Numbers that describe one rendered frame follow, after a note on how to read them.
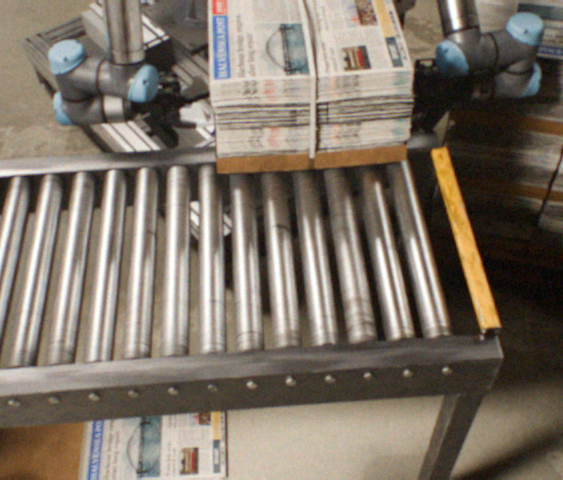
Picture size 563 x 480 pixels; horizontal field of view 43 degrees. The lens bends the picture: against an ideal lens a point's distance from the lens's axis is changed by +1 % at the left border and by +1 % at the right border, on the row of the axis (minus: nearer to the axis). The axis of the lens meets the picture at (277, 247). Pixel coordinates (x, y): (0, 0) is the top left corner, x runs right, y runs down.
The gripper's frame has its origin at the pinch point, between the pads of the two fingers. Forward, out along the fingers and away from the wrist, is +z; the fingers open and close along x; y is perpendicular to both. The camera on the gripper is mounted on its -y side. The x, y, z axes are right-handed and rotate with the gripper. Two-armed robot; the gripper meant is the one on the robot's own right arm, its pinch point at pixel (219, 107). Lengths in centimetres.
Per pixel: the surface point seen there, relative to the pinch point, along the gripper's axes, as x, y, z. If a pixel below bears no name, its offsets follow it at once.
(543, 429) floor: -41, -82, 79
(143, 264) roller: -43.0, -2.0, -14.4
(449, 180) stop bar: -29, 1, 45
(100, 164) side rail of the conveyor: -16.4, -0.2, -24.8
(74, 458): -41, -82, -47
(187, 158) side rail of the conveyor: -16.2, -0.2, -6.8
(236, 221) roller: -33.7, -1.8, 2.9
